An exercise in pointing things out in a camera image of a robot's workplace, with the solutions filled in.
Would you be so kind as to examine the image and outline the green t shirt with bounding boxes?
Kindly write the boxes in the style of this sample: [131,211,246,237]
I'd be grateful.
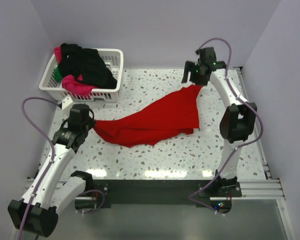
[53,66,63,83]

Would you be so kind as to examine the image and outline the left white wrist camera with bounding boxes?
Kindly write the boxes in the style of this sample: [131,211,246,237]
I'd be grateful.
[60,95,75,112]

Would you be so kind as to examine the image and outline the pink t shirt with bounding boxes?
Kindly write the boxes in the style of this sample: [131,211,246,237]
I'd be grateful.
[54,46,97,97]

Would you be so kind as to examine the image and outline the black t shirt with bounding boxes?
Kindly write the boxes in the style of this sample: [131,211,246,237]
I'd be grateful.
[59,43,117,90]

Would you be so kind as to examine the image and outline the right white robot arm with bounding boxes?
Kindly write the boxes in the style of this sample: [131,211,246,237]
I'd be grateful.
[182,47,257,198]

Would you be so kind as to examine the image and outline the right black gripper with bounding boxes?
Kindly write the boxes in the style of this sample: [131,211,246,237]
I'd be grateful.
[181,60,208,86]

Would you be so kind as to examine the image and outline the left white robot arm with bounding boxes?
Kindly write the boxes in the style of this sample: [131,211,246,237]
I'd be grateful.
[7,104,96,238]

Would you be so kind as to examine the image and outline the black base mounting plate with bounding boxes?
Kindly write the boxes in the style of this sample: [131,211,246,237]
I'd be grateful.
[74,179,242,213]

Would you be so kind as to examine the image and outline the red t shirt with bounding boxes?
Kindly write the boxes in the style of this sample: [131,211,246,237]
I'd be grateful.
[93,85,202,148]

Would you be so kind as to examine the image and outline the white plastic laundry basket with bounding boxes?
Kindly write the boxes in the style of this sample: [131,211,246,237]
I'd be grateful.
[38,48,124,104]

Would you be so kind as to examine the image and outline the aluminium frame rail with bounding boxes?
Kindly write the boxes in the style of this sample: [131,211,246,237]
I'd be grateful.
[21,176,287,201]

